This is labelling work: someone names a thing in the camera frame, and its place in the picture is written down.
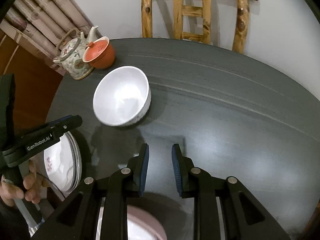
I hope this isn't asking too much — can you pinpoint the small pink blossom plate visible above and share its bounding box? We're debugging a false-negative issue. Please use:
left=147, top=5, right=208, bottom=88
left=43, top=133, right=74, bottom=192

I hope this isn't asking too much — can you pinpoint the person's left hand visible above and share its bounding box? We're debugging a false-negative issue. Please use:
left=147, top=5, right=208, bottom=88
left=0, top=159, right=51, bottom=208

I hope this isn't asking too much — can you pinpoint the white bowl blue print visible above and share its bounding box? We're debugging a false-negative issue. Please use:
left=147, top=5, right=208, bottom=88
left=93, top=66, right=151, bottom=127

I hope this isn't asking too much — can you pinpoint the orange lidded tea cup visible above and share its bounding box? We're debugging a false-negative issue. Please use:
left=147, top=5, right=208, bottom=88
left=82, top=36, right=116, bottom=69

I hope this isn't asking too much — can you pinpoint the bamboo wooden chair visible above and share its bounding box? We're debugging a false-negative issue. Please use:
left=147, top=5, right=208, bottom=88
left=141, top=0, right=257, bottom=54

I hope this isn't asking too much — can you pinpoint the beige patterned curtain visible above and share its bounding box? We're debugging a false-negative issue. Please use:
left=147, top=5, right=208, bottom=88
left=1, top=0, right=94, bottom=75

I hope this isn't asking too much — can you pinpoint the dark wooden cabinet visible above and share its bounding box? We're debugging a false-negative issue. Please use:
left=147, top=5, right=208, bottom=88
left=1, top=31, right=62, bottom=134

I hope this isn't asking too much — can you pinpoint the large pink bowl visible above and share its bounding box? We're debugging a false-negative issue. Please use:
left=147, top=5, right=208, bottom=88
left=127, top=205, right=167, bottom=240

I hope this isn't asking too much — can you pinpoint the large peony flower plate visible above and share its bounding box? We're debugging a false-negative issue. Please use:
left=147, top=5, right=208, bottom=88
left=63, top=130, right=83, bottom=196

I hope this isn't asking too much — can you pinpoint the floral ceramic teapot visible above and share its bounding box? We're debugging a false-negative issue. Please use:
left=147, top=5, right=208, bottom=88
left=53, top=25, right=100, bottom=80

